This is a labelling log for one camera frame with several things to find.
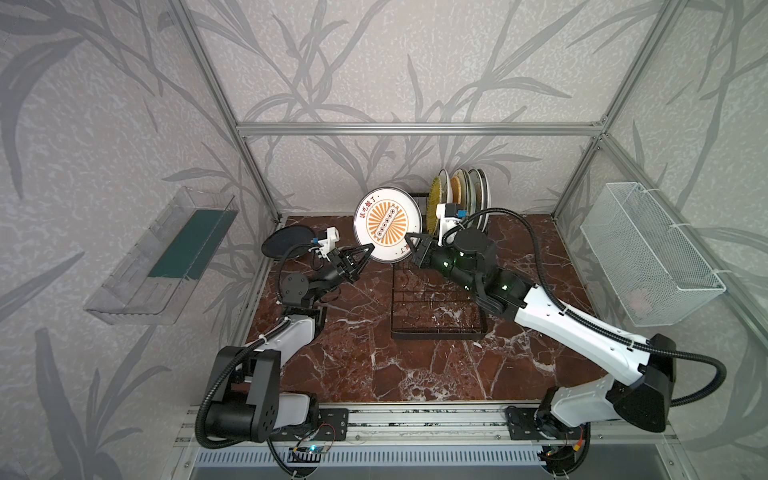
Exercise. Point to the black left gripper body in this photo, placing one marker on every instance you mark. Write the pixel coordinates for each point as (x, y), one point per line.
(334, 276)

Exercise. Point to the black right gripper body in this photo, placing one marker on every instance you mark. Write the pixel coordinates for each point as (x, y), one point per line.
(443, 262)

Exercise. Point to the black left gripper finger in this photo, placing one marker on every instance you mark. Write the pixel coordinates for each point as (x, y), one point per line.
(357, 266)
(362, 251)

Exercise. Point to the yellow woven round plate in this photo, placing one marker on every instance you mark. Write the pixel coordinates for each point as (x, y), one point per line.
(431, 210)

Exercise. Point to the white plate orange sunburst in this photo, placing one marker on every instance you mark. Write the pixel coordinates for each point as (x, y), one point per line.
(382, 218)
(482, 198)

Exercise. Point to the black wire dish rack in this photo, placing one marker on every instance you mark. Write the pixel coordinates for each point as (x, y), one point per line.
(426, 306)

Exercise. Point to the orange woven round plate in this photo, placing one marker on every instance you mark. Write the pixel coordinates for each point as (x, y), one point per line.
(456, 184)

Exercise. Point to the white plate green clover emblem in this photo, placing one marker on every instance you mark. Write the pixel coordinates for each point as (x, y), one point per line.
(445, 193)

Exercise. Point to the black round plate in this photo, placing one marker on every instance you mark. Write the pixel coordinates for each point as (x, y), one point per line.
(293, 241)

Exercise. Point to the cream plate with floral sprigs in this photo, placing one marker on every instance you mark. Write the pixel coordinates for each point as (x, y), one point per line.
(468, 194)

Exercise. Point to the white plate green text rim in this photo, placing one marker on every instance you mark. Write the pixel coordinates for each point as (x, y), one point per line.
(487, 199)

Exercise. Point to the mint green flower plate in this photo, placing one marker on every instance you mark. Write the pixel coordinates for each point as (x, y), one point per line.
(474, 189)

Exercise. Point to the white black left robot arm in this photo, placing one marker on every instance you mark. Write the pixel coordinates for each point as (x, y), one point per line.
(243, 401)

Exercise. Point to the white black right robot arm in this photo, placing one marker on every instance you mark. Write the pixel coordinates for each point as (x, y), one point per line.
(640, 373)

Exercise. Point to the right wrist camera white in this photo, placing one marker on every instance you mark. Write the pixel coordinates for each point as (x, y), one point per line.
(450, 217)

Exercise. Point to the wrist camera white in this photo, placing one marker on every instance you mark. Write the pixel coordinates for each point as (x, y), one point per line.
(325, 243)
(450, 217)

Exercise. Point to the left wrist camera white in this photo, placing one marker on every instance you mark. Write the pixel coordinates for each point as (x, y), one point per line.
(325, 243)

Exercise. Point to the aluminium frame rail base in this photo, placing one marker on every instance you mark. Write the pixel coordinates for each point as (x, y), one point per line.
(429, 423)

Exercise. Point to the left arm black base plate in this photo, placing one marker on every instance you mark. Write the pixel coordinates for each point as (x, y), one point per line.
(326, 424)

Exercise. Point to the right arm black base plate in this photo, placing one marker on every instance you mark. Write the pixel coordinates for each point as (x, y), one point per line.
(532, 423)

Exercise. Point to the clear plastic wall bin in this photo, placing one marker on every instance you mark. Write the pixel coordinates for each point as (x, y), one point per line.
(155, 280)

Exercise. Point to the white wire mesh basket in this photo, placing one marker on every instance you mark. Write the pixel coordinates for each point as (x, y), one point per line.
(658, 275)

